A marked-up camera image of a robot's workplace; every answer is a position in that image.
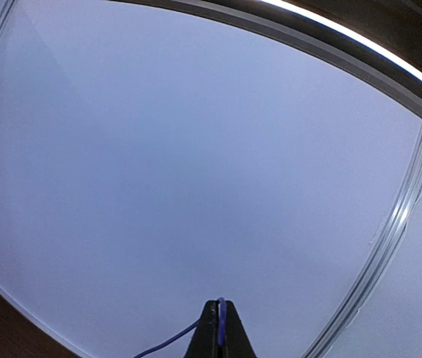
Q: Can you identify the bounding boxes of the purple cable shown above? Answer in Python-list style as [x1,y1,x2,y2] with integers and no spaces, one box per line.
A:
[132,296,228,358]

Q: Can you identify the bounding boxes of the top aluminium frame beam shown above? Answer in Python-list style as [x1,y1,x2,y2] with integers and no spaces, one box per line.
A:
[113,0,422,122]

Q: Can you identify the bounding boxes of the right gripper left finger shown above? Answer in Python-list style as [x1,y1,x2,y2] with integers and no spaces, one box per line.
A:
[184,300,218,358]

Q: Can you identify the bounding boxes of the right aluminium frame post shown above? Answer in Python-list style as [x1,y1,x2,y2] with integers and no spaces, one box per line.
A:
[303,121,422,357]

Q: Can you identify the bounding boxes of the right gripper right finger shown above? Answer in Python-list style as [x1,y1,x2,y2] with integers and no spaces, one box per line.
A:
[219,300,257,358]

